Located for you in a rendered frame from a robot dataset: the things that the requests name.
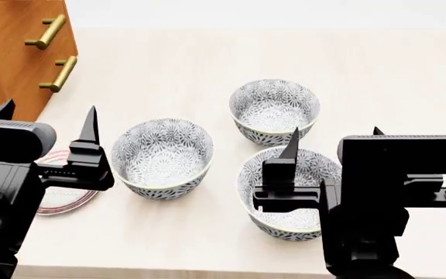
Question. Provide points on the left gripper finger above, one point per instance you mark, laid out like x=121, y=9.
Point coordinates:
x=5, y=110
x=89, y=162

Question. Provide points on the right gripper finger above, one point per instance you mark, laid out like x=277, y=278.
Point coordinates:
x=378, y=131
x=283, y=171

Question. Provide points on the black white patterned bowl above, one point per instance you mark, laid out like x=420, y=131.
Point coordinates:
x=161, y=157
x=308, y=221
x=274, y=107

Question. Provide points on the white plate with red rim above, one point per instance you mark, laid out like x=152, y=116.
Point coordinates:
x=62, y=200

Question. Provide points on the wooden drawer cabinet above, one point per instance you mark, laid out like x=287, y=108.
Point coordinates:
x=2, y=58

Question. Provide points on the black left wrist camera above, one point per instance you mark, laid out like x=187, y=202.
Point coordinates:
x=10, y=139

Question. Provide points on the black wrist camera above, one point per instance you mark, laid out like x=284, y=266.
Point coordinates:
x=10, y=139
x=401, y=154

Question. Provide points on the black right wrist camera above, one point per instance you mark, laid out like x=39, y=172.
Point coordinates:
x=401, y=154

